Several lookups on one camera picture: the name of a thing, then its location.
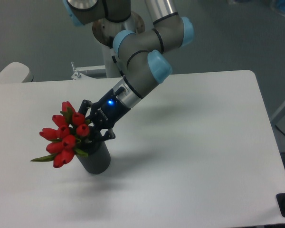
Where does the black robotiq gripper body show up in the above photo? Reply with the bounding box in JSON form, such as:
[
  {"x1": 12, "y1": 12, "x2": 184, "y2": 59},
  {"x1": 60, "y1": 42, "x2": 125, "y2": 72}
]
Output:
[{"x1": 89, "y1": 88, "x2": 130, "y2": 130}]

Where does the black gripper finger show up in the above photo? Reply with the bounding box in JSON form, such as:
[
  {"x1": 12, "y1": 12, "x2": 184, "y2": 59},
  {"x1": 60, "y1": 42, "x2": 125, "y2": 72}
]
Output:
[
  {"x1": 78, "y1": 100, "x2": 93, "y2": 119},
  {"x1": 90, "y1": 128, "x2": 116, "y2": 142}
]

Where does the red tulip bouquet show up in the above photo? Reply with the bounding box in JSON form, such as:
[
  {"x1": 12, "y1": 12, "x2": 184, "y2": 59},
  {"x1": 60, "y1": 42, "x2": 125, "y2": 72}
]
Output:
[{"x1": 31, "y1": 101, "x2": 91, "y2": 168}]

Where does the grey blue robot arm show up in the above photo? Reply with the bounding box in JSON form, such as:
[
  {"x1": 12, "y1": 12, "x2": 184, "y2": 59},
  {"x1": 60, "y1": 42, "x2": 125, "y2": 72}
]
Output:
[{"x1": 64, "y1": 0, "x2": 194, "y2": 142}]

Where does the dark grey ribbed vase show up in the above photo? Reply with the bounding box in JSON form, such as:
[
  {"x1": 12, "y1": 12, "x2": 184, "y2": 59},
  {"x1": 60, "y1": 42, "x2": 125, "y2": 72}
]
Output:
[{"x1": 74, "y1": 124, "x2": 111, "y2": 174}]

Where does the white chair armrest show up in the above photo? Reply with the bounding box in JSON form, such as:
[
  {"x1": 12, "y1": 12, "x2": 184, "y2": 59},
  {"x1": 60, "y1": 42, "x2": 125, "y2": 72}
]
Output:
[{"x1": 0, "y1": 62, "x2": 34, "y2": 85}]

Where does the white pedestal base bracket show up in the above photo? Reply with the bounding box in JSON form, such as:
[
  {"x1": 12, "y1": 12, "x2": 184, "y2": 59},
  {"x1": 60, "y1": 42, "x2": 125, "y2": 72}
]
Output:
[{"x1": 71, "y1": 62, "x2": 106, "y2": 80}]

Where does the black cable on pedestal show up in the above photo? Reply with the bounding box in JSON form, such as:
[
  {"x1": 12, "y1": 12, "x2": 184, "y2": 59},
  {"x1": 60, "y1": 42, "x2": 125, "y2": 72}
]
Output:
[{"x1": 108, "y1": 36, "x2": 124, "y2": 76}]

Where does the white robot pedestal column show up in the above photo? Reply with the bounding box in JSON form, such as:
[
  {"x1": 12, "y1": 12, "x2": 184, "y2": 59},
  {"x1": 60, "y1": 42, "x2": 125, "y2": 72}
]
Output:
[{"x1": 92, "y1": 11, "x2": 145, "y2": 78}]

